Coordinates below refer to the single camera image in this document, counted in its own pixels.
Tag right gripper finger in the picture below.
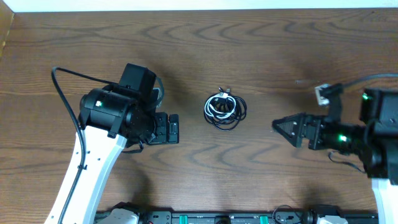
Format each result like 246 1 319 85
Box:
272 113 307 128
274 127 305 147

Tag white USB cable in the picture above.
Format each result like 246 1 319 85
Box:
204 92 237 120

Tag long thin black cable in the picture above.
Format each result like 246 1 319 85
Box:
203 88 248 131

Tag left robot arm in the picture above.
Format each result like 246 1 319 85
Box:
46 88 179 223

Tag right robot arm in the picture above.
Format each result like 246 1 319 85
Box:
272 86 397 223

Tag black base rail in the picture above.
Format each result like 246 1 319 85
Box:
93 202 379 224

